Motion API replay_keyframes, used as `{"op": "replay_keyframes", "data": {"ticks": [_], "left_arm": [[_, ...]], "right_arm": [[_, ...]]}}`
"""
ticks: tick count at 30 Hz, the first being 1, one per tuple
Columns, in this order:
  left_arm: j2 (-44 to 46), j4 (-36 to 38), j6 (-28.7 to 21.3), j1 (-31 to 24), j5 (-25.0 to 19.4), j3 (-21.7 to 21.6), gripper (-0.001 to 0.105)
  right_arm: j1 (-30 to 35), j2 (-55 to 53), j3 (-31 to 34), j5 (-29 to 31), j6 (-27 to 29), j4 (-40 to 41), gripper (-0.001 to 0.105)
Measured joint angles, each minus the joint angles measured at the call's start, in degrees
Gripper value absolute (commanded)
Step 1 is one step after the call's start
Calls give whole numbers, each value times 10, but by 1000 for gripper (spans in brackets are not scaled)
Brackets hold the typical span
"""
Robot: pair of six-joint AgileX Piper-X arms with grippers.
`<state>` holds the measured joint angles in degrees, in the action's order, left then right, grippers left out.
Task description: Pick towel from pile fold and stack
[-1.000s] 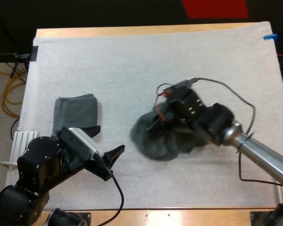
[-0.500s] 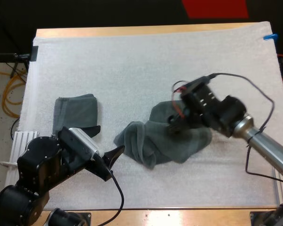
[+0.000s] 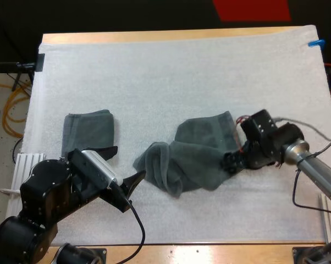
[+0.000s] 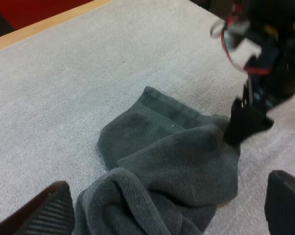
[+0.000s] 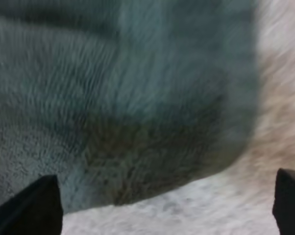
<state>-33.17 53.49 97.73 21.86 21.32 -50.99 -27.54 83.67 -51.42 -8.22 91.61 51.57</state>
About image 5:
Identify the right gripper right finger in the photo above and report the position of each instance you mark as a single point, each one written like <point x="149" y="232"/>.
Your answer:
<point x="290" y="203"/>

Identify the grey-green towel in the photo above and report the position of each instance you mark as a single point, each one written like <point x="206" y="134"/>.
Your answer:
<point x="118" y="98"/>

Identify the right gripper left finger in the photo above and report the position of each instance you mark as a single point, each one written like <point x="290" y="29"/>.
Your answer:
<point x="32" y="210"/>

